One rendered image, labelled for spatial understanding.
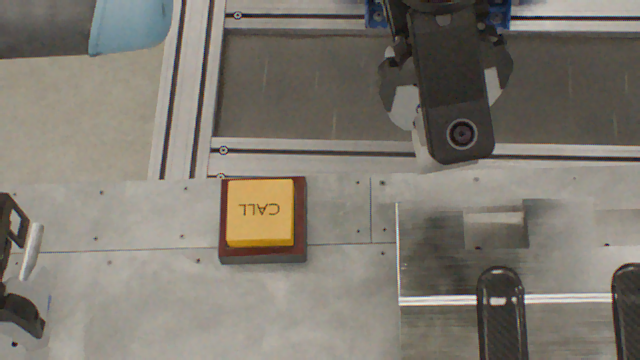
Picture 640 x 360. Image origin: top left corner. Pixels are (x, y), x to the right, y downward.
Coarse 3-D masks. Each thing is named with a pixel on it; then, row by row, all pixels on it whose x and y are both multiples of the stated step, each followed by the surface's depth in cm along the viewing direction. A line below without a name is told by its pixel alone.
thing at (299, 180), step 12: (228, 180) 114; (240, 180) 113; (300, 180) 113; (300, 192) 112; (300, 204) 112; (300, 216) 111; (300, 228) 111; (300, 240) 110; (228, 252) 111; (240, 252) 110; (252, 252) 110; (264, 252) 110; (276, 252) 110; (288, 252) 110; (300, 252) 110
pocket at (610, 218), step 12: (600, 204) 104; (612, 204) 104; (624, 204) 104; (636, 204) 103; (600, 216) 105; (612, 216) 104; (624, 216) 104; (636, 216) 104; (600, 228) 104; (612, 228) 104; (624, 228) 104; (636, 228) 104; (600, 240) 104; (612, 240) 104; (624, 240) 103; (636, 240) 103
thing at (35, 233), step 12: (36, 228) 101; (36, 240) 100; (24, 252) 100; (36, 252) 100; (24, 264) 99; (24, 276) 99; (48, 312) 99; (0, 336) 95; (0, 348) 94; (12, 348) 94; (24, 348) 94; (48, 348) 99
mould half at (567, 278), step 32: (416, 224) 103; (448, 224) 102; (544, 224) 102; (576, 224) 102; (416, 256) 102; (448, 256) 101; (480, 256) 101; (512, 256) 101; (544, 256) 101; (576, 256) 100; (608, 256) 100; (416, 288) 100; (448, 288) 100; (544, 288) 99; (576, 288) 99; (608, 288) 99; (416, 320) 100; (448, 320) 99; (544, 320) 99; (576, 320) 98; (608, 320) 98; (416, 352) 99; (448, 352) 98; (544, 352) 98; (576, 352) 97; (608, 352) 97
